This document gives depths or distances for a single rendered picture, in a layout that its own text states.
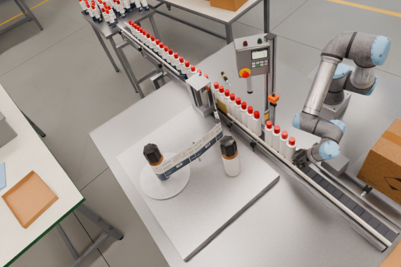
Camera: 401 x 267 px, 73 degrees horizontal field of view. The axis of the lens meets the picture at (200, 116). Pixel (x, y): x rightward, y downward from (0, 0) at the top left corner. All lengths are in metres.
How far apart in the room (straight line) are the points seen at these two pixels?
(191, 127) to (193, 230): 0.67
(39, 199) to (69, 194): 0.21
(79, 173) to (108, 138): 1.16
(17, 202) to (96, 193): 0.91
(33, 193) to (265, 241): 1.51
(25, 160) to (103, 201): 0.83
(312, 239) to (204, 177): 0.63
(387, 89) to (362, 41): 0.89
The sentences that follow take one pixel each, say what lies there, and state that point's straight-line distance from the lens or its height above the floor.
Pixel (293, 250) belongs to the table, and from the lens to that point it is 1.52.
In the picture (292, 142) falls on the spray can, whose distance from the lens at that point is 1.48.
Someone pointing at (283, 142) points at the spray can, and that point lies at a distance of 1.53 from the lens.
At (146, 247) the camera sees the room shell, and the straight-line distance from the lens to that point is 2.54.
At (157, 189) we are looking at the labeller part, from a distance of 1.65.
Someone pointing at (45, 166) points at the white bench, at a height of 0.80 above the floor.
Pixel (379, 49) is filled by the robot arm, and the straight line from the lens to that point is 1.35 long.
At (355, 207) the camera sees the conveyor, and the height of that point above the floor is 0.88.
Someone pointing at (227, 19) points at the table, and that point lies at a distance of 2.99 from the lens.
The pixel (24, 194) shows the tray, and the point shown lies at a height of 0.80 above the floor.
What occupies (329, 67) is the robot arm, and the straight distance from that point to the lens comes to 1.37.
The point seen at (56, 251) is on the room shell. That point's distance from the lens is 2.93.
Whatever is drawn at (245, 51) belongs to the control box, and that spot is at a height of 1.46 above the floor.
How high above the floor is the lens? 2.29
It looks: 48 degrees down
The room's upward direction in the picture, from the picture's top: 16 degrees counter-clockwise
